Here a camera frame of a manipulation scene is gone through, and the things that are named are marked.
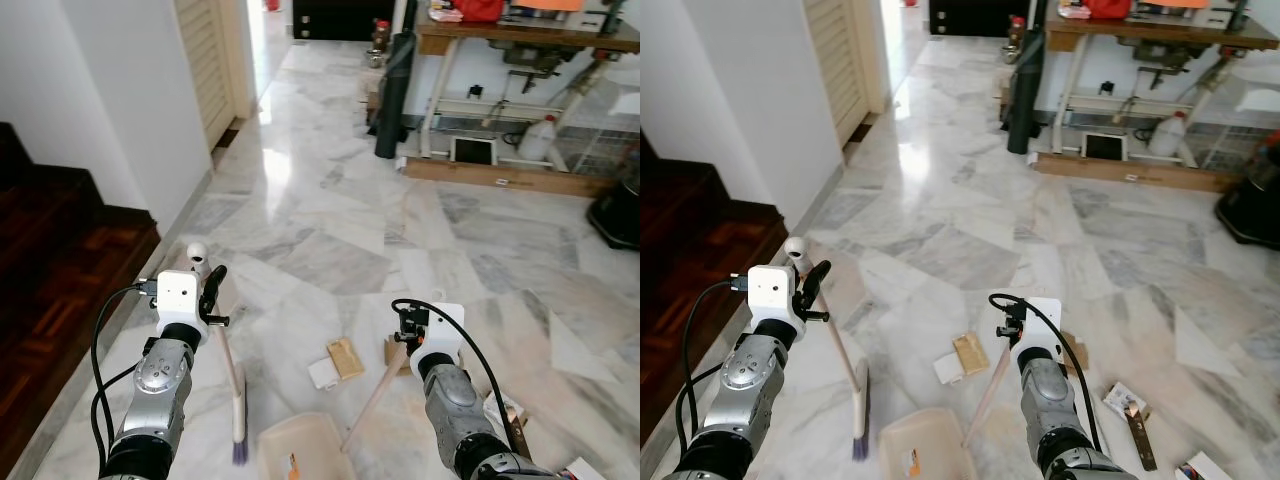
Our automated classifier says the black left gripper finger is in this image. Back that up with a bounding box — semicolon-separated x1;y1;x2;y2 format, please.
202;264;229;314
801;259;834;309

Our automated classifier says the beige long-handled dustpan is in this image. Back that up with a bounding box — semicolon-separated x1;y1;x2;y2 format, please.
256;340;411;480
878;340;1016;480

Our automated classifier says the brown cardboard piece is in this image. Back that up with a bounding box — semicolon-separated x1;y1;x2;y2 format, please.
326;338;367;382
951;331;992;377

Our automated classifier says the torn brown cardboard scrap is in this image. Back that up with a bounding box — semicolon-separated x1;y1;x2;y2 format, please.
1060;330;1092;372

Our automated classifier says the crumpled white wrapper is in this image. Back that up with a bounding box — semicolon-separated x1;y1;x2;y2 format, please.
1103;383;1149;419
485;392;526;426

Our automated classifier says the dark wooden staircase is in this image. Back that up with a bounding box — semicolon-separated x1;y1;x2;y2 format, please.
640;135;791;446
0;122;161;476

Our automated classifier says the long wooden plank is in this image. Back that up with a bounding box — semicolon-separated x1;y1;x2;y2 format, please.
1033;152;1241;194
404;157;616;199

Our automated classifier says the white plastic jug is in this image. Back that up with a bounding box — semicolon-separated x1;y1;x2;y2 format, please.
1146;110;1191;158
516;113;561;165

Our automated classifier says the beige louvered door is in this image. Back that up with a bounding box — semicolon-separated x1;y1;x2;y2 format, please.
175;0;253;151
803;0;891;146

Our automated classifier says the black rolled mat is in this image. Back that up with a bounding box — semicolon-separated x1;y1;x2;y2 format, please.
374;30;417;161
1006;28;1047;156

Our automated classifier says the black cabinet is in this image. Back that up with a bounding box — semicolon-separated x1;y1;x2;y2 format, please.
292;0;396;42
928;0;1031;39

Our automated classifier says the wooden sewing table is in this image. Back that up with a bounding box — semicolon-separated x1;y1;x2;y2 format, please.
415;10;641;181
1045;8;1280;171

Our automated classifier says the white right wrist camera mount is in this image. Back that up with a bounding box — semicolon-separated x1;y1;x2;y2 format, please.
1005;297;1063;351
408;303;466;363

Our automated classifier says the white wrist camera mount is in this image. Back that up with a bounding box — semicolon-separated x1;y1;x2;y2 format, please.
1005;297;1063;351
748;265;806;331
408;303;466;363
155;270;209;334

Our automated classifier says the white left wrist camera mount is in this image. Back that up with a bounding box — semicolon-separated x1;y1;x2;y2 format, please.
748;265;806;331
155;270;209;334

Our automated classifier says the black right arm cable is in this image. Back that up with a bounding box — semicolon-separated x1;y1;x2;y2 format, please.
391;297;517;428
988;292;1107;453

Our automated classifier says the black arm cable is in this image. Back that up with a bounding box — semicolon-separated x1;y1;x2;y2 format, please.
988;292;1107;453
90;283;161;476
391;297;517;428
677;279;753;463

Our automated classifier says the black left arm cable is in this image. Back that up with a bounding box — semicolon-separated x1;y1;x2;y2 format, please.
677;279;753;463
90;283;161;476

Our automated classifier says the black panel in white frame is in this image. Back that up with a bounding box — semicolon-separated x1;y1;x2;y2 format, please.
1080;130;1129;163
449;135;498;169

